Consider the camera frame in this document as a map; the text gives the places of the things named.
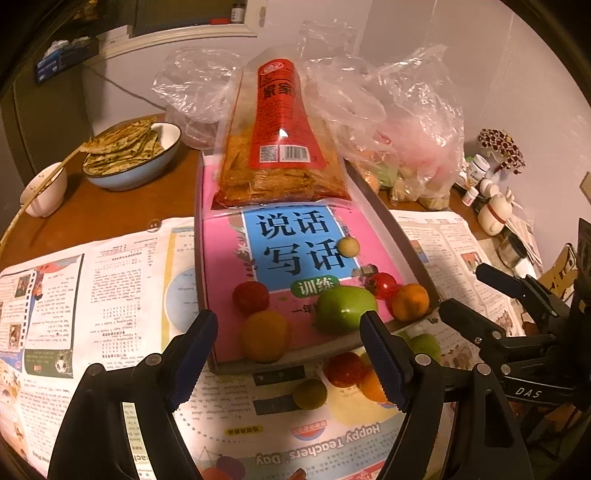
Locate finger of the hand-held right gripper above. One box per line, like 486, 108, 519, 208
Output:
438, 298, 557, 356
475, 263, 573, 324

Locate small white bowl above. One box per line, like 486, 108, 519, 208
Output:
19, 162, 69, 217

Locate small yellow plum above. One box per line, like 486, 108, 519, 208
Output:
293, 378, 328, 409
336, 235, 361, 258

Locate wooden chopsticks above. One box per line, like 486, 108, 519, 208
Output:
18, 117, 158, 206

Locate stack of scallion pancakes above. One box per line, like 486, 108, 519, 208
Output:
82, 116, 164, 177

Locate small green apple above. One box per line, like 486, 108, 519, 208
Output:
399, 332, 443, 365

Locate blue ceramic bowl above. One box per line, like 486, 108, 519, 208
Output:
82, 122, 183, 191

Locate large orange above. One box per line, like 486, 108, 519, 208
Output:
238, 310, 293, 363

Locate black cable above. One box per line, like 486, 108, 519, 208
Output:
85, 67, 167, 116

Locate pink book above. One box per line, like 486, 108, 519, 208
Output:
198, 203, 416, 361

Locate clear plastic bag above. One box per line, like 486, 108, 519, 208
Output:
152, 48, 245, 151
295, 21, 393, 153

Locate large green apple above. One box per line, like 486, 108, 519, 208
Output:
316, 286, 379, 335

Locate shallow cardboard box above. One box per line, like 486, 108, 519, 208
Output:
193, 148, 443, 376

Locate pink tinted plastic bag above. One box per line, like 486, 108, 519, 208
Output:
351, 44, 465, 210

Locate white window frame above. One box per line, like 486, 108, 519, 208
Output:
129, 0, 259, 51

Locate white medicine bottle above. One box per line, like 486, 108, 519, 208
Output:
466, 154, 491, 185

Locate glass jar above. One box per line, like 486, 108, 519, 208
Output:
498, 235, 532, 271

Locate blue tissue box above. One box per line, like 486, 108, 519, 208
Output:
34, 39, 100, 84

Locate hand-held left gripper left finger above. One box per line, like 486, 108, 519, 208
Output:
46, 309, 220, 480

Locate red label snack packet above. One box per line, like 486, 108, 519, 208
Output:
213, 58, 352, 208

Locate red tomato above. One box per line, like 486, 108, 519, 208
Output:
232, 281, 271, 317
323, 353, 365, 388

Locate printed newspaper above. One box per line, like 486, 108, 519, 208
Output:
0, 210, 527, 480

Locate dried flower bouquet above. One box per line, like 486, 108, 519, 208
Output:
478, 128, 525, 175

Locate small cherry tomato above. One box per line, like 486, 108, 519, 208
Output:
367, 272, 400, 300

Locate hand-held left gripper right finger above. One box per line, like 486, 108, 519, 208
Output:
359, 310, 527, 480

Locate white ceramic figurine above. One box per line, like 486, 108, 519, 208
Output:
478, 178, 515, 236

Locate small mandarin orange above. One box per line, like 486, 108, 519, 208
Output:
360, 362, 389, 402
390, 283, 430, 322

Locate yellow wooden panel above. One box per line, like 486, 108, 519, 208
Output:
538, 244, 578, 301

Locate folded papers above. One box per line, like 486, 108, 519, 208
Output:
505, 215, 543, 266

